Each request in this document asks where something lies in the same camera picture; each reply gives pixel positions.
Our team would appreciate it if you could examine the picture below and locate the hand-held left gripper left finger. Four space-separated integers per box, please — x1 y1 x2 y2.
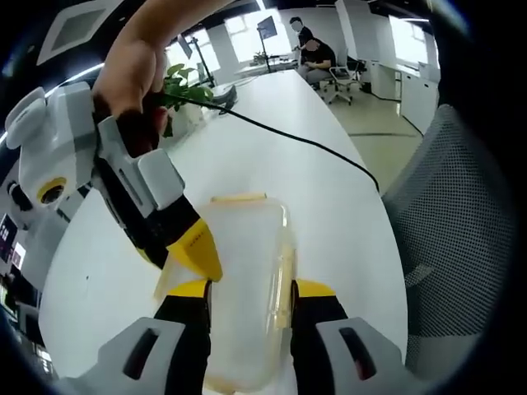
61 279 215 395

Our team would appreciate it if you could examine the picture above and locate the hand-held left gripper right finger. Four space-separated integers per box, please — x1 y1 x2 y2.
290 278 417 395

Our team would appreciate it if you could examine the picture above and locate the clear lid with yellow buckles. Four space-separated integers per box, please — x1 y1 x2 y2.
154 192 300 393

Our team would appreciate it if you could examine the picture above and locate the person's right hand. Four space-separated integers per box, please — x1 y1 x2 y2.
91 39 170 157

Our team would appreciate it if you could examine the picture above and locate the white plant pot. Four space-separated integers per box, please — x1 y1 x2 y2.
171 101 208 137

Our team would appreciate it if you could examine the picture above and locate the square ceiling air vent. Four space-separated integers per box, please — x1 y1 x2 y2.
35 2 125 66

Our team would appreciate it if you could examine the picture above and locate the green potted plant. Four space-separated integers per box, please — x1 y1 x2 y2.
161 63 216 139

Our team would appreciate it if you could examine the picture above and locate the grey desktop stand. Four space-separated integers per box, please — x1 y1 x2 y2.
208 84 239 111

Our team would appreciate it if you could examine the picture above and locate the monitor on tripod stand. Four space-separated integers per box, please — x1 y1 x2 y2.
176 34 218 88

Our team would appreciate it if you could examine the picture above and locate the grey mesh office chair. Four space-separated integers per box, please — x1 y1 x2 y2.
380 104 520 371

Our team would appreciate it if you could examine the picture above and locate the white office chair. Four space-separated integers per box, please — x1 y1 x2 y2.
324 67 360 107

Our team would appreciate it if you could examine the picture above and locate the black cable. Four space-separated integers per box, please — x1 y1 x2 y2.
155 92 380 193

